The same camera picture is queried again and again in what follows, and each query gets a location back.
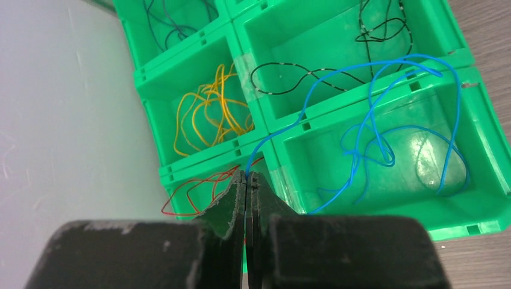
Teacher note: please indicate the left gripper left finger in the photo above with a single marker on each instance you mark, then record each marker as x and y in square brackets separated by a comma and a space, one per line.
[205, 252]

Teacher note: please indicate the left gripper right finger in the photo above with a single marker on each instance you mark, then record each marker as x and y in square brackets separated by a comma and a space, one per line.
[289, 250]

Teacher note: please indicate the green compartment bin tray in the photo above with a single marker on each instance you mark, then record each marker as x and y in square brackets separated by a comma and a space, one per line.
[347, 107]

